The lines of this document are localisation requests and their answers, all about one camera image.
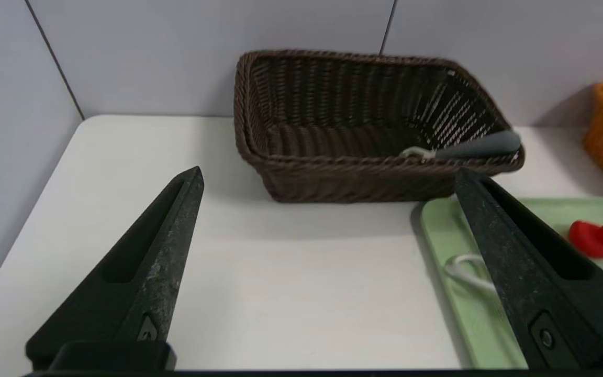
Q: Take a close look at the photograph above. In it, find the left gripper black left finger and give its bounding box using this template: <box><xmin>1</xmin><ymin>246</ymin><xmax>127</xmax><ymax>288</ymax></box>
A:
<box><xmin>24</xmin><ymin>166</ymin><xmax>205</xmax><ymax>371</ymax></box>

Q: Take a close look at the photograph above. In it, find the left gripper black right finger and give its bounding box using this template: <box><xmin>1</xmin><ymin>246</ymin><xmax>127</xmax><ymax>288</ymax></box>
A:
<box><xmin>453</xmin><ymin>168</ymin><xmax>603</xmax><ymax>371</ymax></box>

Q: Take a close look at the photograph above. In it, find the grey handled white peeler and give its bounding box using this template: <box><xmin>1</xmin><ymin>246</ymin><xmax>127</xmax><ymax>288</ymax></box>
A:
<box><xmin>400</xmin><ymin>130</ymin><xmax>523</xmax><ymax>162</ymax></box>

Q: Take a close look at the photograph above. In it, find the dark brown wicker basket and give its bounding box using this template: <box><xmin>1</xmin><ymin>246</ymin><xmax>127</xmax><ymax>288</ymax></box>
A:
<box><xmin>233</xmin><ymin>50</ymin><xmax>526</xmax><ymax>204</ymax></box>

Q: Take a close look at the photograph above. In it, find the light green plastic tray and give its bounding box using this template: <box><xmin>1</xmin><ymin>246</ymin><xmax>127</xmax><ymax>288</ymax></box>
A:
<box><xmin>420</xmin><ymin>196</ymin><xmax>603</xmax><ymax>370</ymax></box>

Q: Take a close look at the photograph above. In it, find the red rubber duck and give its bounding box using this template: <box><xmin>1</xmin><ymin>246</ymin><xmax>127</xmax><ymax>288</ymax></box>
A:
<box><xmin>568</xmin><ymin>220</ymin><xmax>603</xmax><ymax>259</ymax></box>

